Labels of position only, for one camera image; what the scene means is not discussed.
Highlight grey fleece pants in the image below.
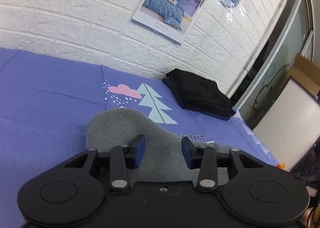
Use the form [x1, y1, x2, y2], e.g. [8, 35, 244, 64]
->
[85, 107, 231, 184]

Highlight white cabinet panel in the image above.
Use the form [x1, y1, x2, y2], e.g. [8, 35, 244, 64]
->
[253, 78, 319, 172]

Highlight purple patterned bed sheet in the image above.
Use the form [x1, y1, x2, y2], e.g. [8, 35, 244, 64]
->
[1, 48, 277, 227]

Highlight folded black garment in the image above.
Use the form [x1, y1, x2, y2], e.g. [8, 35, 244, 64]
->
[162, 69, 235, 121]

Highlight cardboard box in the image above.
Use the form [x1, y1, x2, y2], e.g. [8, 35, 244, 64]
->
[287, 53, 320, 100]

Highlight glass sliding door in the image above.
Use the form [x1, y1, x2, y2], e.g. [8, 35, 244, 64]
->
[231, 0, 311, 129]

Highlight bedding advertisement poster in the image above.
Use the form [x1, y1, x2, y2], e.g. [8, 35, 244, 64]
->
[132, 0, 204, 45]

